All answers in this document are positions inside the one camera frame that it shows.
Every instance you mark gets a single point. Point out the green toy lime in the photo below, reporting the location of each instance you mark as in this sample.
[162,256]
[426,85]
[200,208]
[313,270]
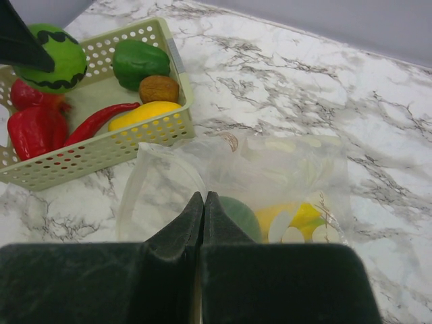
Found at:
[242,216]

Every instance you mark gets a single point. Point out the clear zip top bag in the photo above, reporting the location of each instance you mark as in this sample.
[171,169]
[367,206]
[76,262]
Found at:
[260,171]

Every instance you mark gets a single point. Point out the red toy bell pepper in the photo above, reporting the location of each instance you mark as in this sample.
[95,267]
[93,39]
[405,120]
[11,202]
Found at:
[36,131]

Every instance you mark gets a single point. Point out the green bell pepper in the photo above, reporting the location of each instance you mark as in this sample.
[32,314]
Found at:
[134,60]

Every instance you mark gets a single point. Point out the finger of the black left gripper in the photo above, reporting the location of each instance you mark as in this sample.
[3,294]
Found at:
[18,45]

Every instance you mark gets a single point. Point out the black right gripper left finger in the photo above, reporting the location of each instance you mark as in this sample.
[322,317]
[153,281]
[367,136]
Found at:
[152,281]

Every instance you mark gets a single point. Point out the green toy watermelon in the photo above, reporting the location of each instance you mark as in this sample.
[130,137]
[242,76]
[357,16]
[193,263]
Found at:
[70,63]

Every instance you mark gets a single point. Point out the pale green perforated basket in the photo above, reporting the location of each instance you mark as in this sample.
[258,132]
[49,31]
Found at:
[99,89]

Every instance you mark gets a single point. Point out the red toy chili pepper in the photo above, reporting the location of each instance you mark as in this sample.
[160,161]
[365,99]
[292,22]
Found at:
[88,128]

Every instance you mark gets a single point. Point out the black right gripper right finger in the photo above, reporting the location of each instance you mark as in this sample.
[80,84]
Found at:
[246,282]

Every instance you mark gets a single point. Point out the yellow toy lemon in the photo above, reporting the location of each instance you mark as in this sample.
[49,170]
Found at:
[306,224]

